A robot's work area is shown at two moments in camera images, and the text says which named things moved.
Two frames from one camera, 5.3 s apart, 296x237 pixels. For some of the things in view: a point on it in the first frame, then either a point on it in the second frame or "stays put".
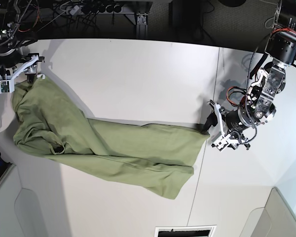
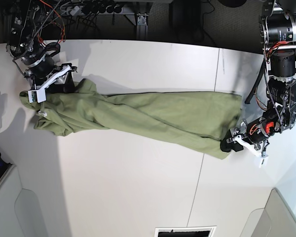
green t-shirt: (160, 158) -> (203, 121)
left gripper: (5, 71) -> (42, 72)
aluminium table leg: (142, 25) stays put
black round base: (232, 3) stays put
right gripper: (237, 126) -> (253, 134)
